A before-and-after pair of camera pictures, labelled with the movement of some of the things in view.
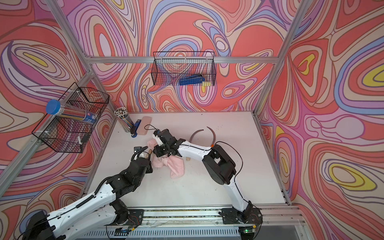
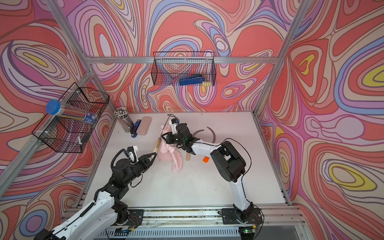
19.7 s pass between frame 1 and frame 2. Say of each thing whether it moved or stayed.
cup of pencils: stayed
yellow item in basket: stayed
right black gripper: moved
